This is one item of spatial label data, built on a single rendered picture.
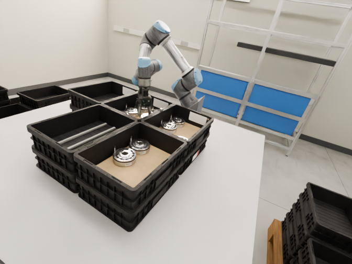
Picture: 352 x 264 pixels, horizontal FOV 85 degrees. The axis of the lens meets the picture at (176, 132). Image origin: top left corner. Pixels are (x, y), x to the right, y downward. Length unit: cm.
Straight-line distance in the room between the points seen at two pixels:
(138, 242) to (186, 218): 22
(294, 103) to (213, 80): 113
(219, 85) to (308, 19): 161
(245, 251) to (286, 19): 341
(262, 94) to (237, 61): 107
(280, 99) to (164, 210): 243
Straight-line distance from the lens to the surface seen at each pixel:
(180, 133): 120
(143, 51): 148
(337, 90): 398
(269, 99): 300
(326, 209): 175
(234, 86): 300
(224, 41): 387
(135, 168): 89
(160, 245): 82
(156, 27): 151
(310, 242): 145
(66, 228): 88
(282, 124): 311
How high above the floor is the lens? 141
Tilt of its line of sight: 29 degrees down
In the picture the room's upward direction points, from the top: 11 degrees clockwise
